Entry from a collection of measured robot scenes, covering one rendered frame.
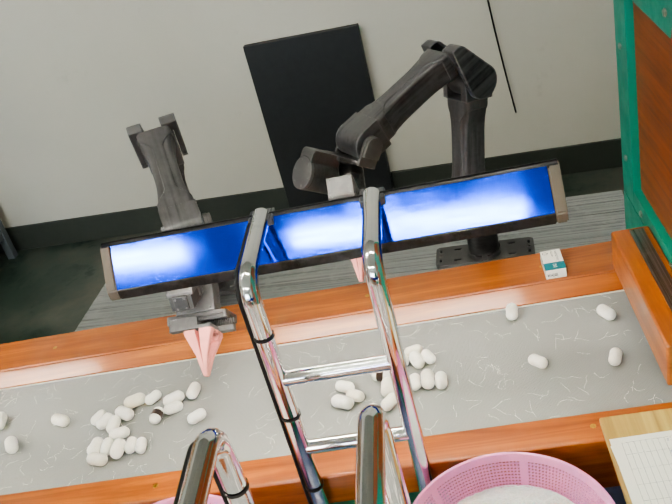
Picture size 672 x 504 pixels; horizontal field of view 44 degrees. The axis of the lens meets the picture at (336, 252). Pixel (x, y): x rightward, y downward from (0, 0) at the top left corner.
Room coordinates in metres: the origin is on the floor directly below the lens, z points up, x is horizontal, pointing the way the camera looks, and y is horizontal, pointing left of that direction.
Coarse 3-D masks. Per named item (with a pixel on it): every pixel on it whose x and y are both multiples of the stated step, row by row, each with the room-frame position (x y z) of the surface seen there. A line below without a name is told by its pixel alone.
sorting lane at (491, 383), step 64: (448, 320) 1.15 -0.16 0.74; (576, 320) 1.06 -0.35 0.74; (64, 384) 1.27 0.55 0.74; (128, 384) 1.21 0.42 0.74; (256, 384) 1.12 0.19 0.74; (320, 384) 1.07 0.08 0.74; (448, 384) 0.99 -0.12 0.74; (512, 384) 0.95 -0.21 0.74; (576, 384) 0.92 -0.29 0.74; (640, 384) 0.88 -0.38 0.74; (0, 448) 1.13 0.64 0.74; (64, 448) 1.08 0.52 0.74; (256, 448) 0.96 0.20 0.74
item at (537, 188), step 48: (384, 192) 0.95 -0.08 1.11; (432, 192) 0.94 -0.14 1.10; (480, 192) 0.92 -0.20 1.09; (528, 192) 0.90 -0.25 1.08; (144, 240) 1.01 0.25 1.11; (192, 240) 0.99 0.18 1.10; (240, 240) 0.97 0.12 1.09; (288, 240) 0.96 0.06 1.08; (336, 240) 0.94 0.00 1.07; (384, 240) 0.92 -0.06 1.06; (432, 240) 0.91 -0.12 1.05; (144, 288) 0.98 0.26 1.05
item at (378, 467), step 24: (216, 432) 0.58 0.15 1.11; (360, 432) 0.52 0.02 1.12; (384, 432) 0.53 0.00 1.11; (192, 456) 0.55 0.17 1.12; (216, 456) 0.55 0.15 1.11; (360, 456) 0.50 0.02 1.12; (384, 456) 0.50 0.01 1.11; (192, 480) 0.52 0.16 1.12; (216, 480) 0.59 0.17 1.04; (240, 480) 0.58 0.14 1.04; (360, 480) 0.47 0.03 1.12; (384, 480) 0.47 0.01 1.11
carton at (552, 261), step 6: (540, 252) 1.21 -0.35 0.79; (546, 252) 1.21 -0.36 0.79; (552, 252) 1.20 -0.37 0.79; (558, 252) 1.20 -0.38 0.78; (540, 258) 1.21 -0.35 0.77; (546, 258) 1.19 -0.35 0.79; (552, 258) 1.18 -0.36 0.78; (558, 258) 1.18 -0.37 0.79; (546, 264) 1.17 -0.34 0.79; (552, 264) 1.17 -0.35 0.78; (558, 264) 1.16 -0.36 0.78; (564, 264) 1.16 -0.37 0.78; (546, 270) 1.16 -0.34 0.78; (552, 270) 1.15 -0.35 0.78; (558, 270) 1.15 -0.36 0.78; (564, 270) 1.15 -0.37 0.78; (546, 276) 1.16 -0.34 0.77; (552, 276) 1.15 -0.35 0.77; (558, 276) 1.15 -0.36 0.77; (564, 276) 1.15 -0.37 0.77
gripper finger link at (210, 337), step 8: (176, 320) 1.14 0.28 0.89; (184, 320) 1.13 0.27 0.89; (192, 320) 1.13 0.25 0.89; (176, 328) 1.13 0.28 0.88; (184, 328) 1.12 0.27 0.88; (192, 328) 1.12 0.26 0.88; (200, 328) 1.12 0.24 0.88; (208, 328) 1.11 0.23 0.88; (216, 328) 1.14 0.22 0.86; (200, 336) 1.11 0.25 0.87; (208, 336) 1.11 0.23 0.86; (216, 336) 1.14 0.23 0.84; (208, 344) 1.10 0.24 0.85; (216, 344) 1.14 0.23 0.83; (208, 352) 1.10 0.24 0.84; (216, 352) 1.13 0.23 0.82; (208, 360) 1.10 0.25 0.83; (208, 368) 1.09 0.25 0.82; (208, 376) 1.09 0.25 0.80
